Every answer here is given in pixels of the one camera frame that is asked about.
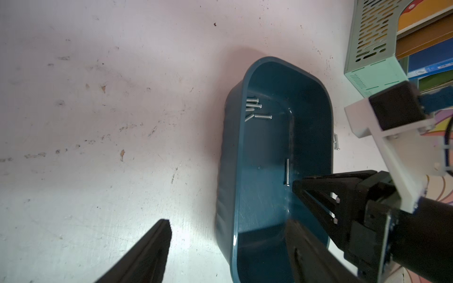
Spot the silver screw eight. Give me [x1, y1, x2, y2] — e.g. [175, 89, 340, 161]
[254, 114, 273, 120]

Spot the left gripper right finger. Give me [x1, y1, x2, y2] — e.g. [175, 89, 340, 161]
[285, 219, 361, 283]

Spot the silver screw seven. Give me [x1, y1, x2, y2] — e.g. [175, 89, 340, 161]
[284, 158, 290, 186]

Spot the brown folder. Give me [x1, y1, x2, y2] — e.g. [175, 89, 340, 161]
[395, 14, 453, 60]

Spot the blue folder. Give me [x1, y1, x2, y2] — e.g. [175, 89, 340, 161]
[407, 38, 453, 79]

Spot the teal plastic storage tray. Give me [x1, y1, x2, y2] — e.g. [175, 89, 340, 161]
[215, 57, 333, 283]

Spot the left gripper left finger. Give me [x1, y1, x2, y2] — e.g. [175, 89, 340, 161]
[97, 219, 172, 283]

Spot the silver screw one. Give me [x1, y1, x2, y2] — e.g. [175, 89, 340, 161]
[333, 133, 340, 150]

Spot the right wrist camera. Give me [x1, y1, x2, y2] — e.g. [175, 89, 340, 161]
[367, 80, 453, 132]

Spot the green file organizer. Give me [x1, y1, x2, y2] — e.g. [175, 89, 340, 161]
[344, 0, 453, 98]

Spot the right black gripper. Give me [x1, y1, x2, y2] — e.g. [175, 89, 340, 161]
[292, 171, 397, 279]

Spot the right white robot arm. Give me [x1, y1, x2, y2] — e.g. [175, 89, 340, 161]
[292, 171, 453, 283]

